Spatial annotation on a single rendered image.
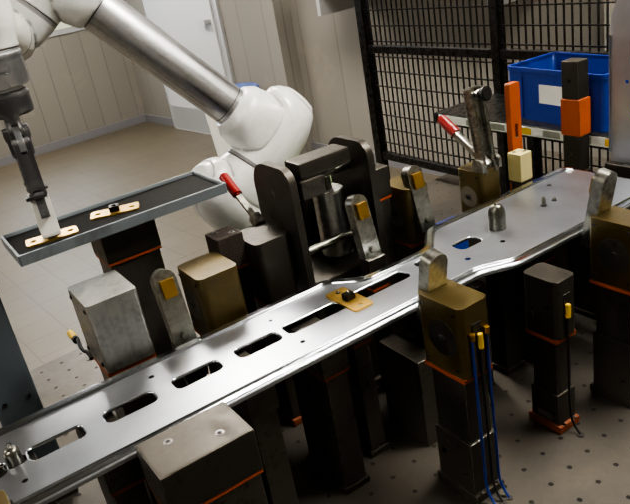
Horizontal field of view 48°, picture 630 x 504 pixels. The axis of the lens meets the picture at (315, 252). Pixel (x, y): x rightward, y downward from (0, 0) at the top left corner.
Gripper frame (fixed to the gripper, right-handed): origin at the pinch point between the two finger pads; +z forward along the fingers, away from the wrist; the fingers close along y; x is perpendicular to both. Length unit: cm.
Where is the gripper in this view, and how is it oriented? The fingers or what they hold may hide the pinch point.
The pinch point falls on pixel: (44, 214)
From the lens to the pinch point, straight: 123.6
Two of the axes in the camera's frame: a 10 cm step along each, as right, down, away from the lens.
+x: 8.8, -3.2, 3.5
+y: 4.4, 3.0, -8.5
